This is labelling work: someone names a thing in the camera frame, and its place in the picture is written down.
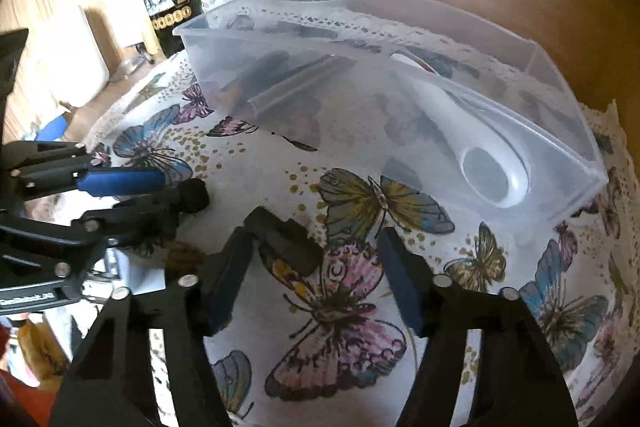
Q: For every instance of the small black rectangular object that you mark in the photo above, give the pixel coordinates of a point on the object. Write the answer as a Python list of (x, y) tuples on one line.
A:
[(285, 240)]

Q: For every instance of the white shoehorn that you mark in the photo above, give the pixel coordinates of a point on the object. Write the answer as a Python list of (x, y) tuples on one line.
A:
[(457, 152)]

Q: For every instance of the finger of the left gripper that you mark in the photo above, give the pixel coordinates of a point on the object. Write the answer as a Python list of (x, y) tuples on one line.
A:
[(131, 223), (36, 169)]

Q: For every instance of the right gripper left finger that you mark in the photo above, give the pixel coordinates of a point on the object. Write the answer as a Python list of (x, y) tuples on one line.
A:
[(110, 381)]

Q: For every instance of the clear plastic storage bin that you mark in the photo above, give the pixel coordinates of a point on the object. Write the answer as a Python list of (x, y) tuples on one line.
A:
[(507, 80)]

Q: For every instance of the butterfly print tablecloth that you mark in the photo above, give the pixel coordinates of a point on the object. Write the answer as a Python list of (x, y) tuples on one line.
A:
[(329, 348)]

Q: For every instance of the dark objects in bin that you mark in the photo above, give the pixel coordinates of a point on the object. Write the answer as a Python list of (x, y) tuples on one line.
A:
[(276, 79)]

